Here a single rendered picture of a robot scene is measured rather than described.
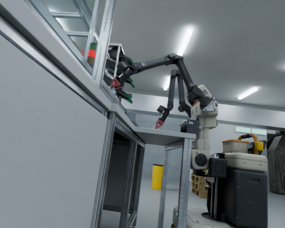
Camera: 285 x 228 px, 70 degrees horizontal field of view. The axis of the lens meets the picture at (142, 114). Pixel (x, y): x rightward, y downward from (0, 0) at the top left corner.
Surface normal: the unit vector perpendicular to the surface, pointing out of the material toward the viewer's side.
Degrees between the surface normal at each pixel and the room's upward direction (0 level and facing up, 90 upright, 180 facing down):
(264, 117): 90
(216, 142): 90
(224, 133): 90
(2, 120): 90
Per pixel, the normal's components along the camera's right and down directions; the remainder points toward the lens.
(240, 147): 0.03, -0.17
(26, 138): 0.99, 0.10
